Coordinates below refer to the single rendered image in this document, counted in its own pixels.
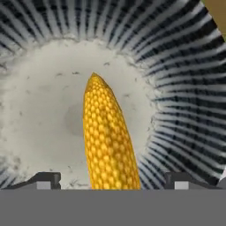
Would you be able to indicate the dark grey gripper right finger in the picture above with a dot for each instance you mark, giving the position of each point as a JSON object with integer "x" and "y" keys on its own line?
{"x": 182, "y": 179}

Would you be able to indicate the black and white striped plate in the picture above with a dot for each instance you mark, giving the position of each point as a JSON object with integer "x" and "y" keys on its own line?
{"x": 176, "y": 88}

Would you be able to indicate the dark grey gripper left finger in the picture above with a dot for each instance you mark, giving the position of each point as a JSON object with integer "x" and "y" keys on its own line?
{"x": 45, "y": 179}

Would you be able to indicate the yellow corn cob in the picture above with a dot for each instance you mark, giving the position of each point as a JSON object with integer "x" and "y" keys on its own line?
{"x": 109, "y": 138}

